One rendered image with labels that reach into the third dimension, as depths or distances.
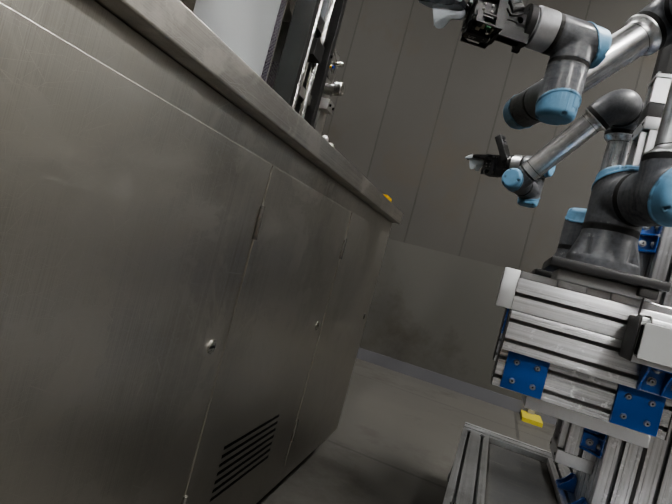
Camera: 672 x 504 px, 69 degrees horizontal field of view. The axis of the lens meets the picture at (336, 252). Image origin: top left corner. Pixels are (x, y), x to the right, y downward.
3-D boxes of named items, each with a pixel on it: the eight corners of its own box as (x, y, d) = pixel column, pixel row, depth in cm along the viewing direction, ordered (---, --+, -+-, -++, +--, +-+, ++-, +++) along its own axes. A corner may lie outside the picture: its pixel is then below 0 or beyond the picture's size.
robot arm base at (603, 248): (628, 280, 116) (639, 240, 116) (646, 278, 101) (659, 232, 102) (560, 264, 121) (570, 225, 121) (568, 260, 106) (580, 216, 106)
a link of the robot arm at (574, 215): (552, 241, 158) (563, 200, 158) (566, 249, 167) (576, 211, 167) (591, 248, 149) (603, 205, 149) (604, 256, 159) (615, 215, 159)
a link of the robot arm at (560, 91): (551, 133, 102) (564, 82, 102) (584, 120, 91) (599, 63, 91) (516, 122, 101) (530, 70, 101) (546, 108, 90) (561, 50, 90)
